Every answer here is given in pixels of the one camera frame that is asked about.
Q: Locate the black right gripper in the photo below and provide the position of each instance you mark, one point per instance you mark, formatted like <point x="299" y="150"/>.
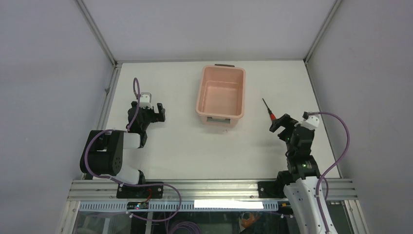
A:
<point x="286" y="121"/>

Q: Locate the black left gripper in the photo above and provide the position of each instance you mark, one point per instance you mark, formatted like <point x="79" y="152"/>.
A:
<point x="156" y="117"/>

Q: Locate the red black screwdriver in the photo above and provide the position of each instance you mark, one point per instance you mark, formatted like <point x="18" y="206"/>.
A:
<point x="271" y="115"/>

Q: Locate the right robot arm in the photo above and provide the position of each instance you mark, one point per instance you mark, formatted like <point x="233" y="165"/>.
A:
<point x="301" y="182"/>

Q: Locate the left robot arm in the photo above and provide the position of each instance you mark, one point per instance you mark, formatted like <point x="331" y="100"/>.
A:
<point x="103" y="153"/>

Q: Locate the pink plastic bin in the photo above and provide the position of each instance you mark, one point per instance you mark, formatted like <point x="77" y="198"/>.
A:
<point x="221" y="96"/>

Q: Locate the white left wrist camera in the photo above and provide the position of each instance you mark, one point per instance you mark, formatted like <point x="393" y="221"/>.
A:
<point x="145" y="100"/>

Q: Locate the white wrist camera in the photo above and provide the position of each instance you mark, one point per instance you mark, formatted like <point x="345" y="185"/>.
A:
<point x="310" y="121"/>
<point x="145" y="100"/>

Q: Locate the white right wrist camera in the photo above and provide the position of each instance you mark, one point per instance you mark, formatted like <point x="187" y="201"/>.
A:
<point x="310" y="121"/>

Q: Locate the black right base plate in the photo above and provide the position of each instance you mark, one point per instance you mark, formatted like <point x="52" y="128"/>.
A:
<point x="270" y="189"/>

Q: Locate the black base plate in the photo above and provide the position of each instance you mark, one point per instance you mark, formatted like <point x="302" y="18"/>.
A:
<point x="270" y="189"/>
<point x="152" y="190"/>

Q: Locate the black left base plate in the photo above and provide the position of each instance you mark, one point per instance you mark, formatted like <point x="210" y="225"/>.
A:
<point x="152" y="190"/>

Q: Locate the aluminium front rail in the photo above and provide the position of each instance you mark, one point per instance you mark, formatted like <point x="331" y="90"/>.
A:
<point x="188" y="190"/>

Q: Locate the slotted cable duct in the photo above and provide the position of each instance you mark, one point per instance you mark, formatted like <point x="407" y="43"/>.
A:
<point x="184" y="206"/>

